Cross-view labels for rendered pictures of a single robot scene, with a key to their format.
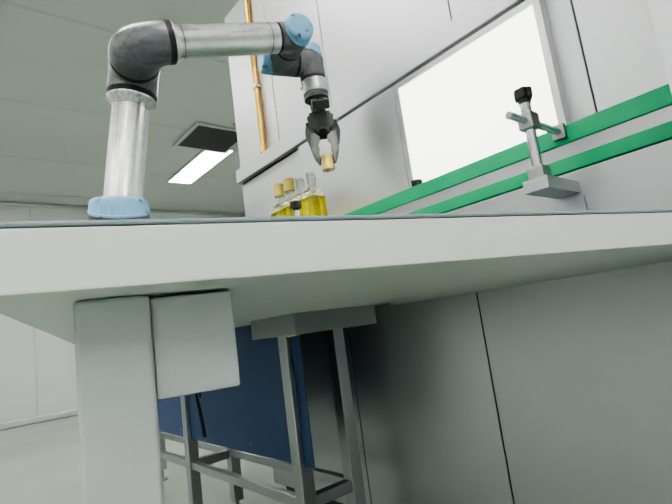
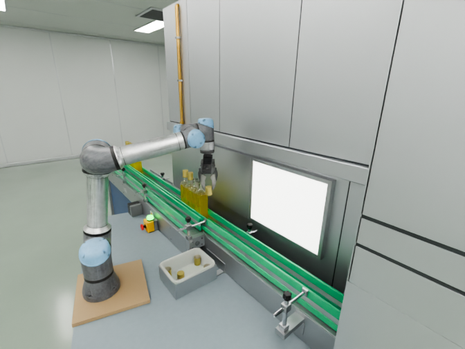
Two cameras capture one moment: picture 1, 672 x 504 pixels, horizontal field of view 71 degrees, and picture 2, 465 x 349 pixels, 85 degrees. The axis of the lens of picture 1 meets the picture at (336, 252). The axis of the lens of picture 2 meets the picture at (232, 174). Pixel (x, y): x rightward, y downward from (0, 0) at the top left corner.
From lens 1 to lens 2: 0.96 m
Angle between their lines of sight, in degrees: 27
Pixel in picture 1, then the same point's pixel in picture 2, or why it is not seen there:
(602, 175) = (313, 325)
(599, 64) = (347, 235)
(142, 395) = not seen: outside the picture
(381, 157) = (239, 186)
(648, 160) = (330, 339)
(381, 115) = (242, 166)
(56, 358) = (77, 127)
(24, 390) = (63, 142)
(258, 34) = (170, 148)
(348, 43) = (233, 103)
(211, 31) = (140, 154)
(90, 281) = not seen: outside the picture
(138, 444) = not seen: outside the picture
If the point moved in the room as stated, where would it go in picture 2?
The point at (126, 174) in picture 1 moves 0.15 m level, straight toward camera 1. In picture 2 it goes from (97, 217) to (94, 234)
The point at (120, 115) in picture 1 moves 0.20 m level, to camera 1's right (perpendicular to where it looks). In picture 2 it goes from (91, 186) to (138, 188)
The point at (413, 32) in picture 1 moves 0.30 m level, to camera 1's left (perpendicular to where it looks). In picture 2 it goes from (268, 131) to (203, 130)
